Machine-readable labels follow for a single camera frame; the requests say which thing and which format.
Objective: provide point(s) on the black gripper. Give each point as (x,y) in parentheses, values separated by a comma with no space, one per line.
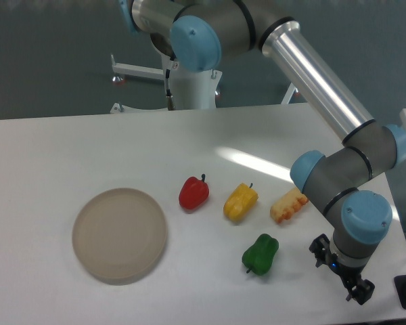
(348,269)

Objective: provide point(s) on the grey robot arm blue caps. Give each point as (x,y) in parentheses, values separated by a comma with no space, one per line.
(195,36)

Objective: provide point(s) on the green toy bell pepper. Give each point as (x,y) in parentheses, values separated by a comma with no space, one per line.
(258,258)

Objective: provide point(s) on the yellow toy bell pepper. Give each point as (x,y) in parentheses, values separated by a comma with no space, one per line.
(240,202)

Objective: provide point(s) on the red toy bell pepper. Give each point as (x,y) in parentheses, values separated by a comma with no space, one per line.
(194,193)

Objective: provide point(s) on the yellow orange toy food piece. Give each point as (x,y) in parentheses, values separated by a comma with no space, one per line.
(289,204)

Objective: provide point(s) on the beige round plate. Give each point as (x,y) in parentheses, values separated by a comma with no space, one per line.
(120,235)

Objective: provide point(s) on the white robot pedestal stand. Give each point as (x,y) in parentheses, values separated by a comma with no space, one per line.
(184,90)

